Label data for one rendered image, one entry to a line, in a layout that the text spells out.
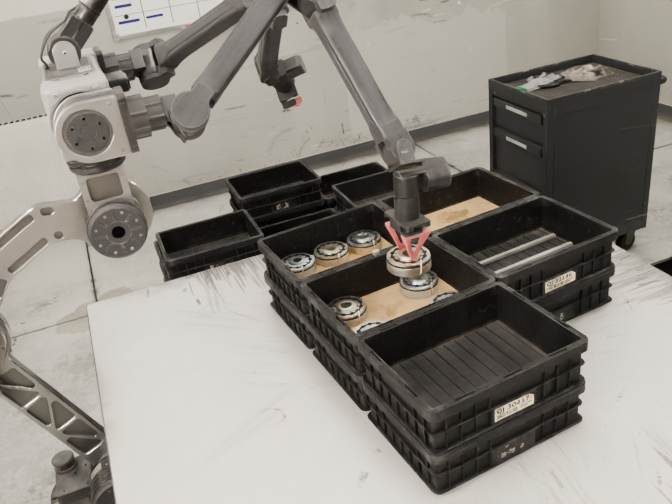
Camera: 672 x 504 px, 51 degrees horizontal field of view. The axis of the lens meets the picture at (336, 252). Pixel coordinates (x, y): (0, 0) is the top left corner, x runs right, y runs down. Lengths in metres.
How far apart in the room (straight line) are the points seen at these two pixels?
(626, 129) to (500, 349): 1.94
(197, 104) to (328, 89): 3.51
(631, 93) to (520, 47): 2.33
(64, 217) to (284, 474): 0.83
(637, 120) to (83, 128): 2.59
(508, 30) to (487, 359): 4.11
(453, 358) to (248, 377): 0.56
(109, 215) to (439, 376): 0.86
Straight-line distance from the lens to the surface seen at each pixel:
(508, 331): 1.73
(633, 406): 1.75
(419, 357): 1.65
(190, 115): 1.44
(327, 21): 1.59
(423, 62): 5.20
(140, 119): 1.45
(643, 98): 3.45
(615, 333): 1.97
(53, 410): 2.20
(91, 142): 1.46
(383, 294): 1.88
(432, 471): 1.49
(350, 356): 1.66
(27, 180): 4.61
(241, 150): 4.84
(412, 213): 1.57
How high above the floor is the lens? 1.84
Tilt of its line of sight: 28 degrees down
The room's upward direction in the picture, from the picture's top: 8 degrees counter-clockwise
